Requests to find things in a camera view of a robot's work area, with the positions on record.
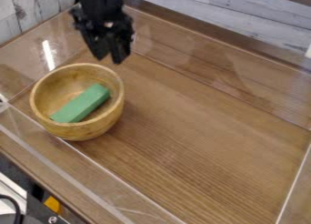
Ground yellow black device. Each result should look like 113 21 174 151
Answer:
26 195 75 224

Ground black cable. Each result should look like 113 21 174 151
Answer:
0 194 22 224

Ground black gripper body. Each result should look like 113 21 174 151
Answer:
70 0 134 36

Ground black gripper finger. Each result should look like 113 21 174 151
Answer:
80 28 110 60
107 30 134 65

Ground brown wooden bowl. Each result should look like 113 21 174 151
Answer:
30 63 126 141

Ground clear acrylic front barrier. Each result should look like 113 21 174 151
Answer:
0 101 186 224

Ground green rectangular block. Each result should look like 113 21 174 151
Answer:
50 84 111 123

